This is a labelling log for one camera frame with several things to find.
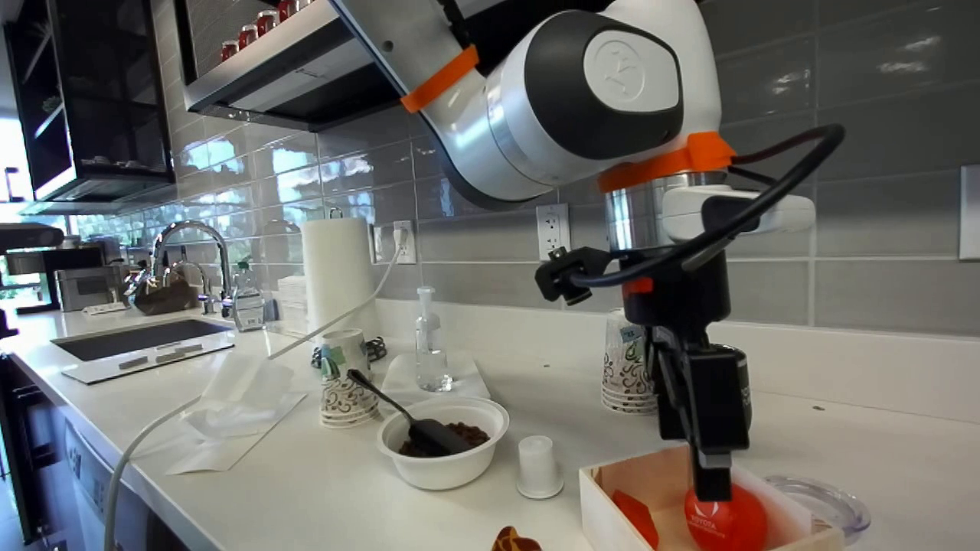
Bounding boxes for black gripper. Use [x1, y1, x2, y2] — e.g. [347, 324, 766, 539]
[621, 247, 756, 501]

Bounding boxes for red toy egg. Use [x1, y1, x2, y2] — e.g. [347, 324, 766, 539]
[683, 480, 771, 551]

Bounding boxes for clear flask lid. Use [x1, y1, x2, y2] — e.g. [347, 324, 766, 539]
[761, 468, 871, 543]

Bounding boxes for red block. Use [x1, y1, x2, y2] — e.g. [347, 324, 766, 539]
[608, 488, 663, 551]

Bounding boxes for patterned paper cup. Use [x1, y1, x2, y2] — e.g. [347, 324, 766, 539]
[310, 327, 381, 430]
[598, 312, 657, 416]

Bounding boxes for small white cylinder cup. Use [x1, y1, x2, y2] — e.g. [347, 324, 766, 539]
[514, 434, 567, 501]

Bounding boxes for brown coffee beans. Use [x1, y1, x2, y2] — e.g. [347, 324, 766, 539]
[398, 416, 494, 460]

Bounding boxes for white bowl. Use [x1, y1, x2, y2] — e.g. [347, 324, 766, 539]
[374, 396, 510, 497]

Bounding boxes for clear pump bottle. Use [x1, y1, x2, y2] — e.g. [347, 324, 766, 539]
[409, 285, 455, 396]

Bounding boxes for dark spoon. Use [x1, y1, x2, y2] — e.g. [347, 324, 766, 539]
[347, 368, 469, 457]

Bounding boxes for white paper towel roll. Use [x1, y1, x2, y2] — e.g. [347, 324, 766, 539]
[301, 213, 379, 338]

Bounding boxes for small clear container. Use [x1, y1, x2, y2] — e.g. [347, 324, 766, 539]
[231, 295, 277, 335]

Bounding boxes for clear plastic sheet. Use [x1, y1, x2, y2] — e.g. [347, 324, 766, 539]
[164, 348, 316, 480]

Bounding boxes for brown dish holder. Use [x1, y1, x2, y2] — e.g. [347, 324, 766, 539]
[124, 269, 201, 315]

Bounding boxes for chrome faucet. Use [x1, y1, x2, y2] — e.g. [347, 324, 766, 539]
[149, 216, 239, 317]

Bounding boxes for kitchen sink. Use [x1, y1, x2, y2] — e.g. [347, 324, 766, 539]
[48, 315, 239, 389]

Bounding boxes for black base cabinet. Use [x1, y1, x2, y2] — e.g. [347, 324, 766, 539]
[0, 348, 191, 551]

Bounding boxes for dark coffee machine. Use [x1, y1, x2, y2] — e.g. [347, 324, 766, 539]
[0, 219, 111, 315]

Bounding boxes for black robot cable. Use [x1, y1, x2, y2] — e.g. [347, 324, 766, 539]
[533, 121, 848, 310]

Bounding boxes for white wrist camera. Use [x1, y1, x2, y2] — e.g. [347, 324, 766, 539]
[656, 183, 819, 245]

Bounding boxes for white wall outlet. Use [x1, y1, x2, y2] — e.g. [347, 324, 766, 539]
[533, 202, 576, 257]
[367, 216, 418, 269]

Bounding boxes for white wall plate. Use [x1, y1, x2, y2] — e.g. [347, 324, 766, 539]
[958, 166, 980, 264]

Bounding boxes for grey metal wall shelf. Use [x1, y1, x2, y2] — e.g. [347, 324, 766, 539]
[171, 0, 453, 136]

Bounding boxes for white cable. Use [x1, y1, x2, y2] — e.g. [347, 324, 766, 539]
[102, 257, 400, 551]

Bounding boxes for black wall cabinet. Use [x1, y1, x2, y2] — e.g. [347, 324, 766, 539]
[2, 0, 176, 204]

